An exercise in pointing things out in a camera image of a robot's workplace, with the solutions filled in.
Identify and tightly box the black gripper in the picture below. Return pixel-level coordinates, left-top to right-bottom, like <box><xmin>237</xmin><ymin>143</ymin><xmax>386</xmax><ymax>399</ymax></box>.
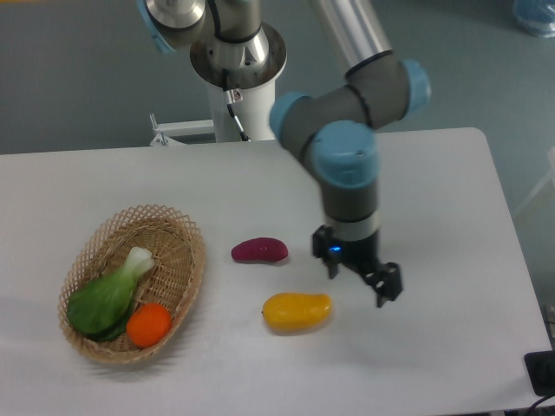
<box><xmin>311</xmin><ymin>225</ymin><xmax>403</xmax><ymax>308</ymax></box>

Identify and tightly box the orange fruit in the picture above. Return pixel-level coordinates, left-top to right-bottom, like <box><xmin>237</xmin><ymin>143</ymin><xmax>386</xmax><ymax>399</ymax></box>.
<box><xmin>126</xmin><ymin>302</ymin><xmax>172</xmax><ymax>348</ymax></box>

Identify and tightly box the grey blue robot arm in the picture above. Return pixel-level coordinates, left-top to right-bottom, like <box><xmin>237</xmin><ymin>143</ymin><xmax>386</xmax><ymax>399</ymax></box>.
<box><xmin>137</xmin><ymin>1</ymin><xmax>431</xmax><ymax>304</ymax></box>

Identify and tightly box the woven wicker basket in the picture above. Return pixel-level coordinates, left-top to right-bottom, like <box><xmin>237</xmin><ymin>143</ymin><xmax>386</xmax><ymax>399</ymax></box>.
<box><xmin>58</xmin><ymin>205</ymin><xmax>206</xmax><ymax>364</ymax></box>

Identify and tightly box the yellow mango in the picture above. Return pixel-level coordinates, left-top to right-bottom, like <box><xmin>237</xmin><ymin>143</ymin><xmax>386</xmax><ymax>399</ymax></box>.
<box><xmin>261</xmin><ymin>292</ymin><xmax>334</xmax><ymax>334</ymax></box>

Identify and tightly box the purple sweet potato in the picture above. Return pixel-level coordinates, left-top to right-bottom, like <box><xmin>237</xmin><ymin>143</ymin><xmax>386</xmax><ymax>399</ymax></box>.
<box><xmin>231</xmin><ymin>237</ymin><xmax>289</xmax><ymax>263</ymax></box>

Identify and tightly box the black device at edge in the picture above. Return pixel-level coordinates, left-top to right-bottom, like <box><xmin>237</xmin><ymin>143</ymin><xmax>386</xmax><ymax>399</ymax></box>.
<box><xmin>524</xmin><ymin>350</ymin><xmax>554</xmax><ymax>396</ymax></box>

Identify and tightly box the green bok choy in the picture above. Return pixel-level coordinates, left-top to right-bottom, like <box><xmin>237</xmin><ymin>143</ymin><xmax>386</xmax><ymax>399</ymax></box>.
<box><xmin>66</xmin><ymin>247</ymin><xmax>154</xmax><ymax>341</ymax></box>

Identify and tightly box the blue object top right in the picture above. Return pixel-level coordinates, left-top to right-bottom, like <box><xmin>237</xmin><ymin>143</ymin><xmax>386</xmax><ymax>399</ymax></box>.
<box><xmin>513</xmin><ymin>0</ymin><xmax>554</xmax><ymax>38</ymax></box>

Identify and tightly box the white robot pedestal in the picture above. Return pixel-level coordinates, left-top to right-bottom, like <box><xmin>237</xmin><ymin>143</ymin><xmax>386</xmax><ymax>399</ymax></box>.
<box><xmin>148</xmin><ymin>80</ymin><xmax>278</xmax><ymax>146</ymax></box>

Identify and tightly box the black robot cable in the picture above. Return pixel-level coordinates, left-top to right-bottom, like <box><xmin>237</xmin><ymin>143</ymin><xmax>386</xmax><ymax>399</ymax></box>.
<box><xmin>220</xmin><ymin>68</ymin><xmax>252</xmax><ymax>142</ymax></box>

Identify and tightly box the white frame right edge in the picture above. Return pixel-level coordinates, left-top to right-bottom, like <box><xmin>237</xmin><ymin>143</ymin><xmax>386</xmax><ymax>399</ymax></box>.
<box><xmin>513</xmin><ymin>147</ymin><xmax>554</xmax><ymax>227</ymax></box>

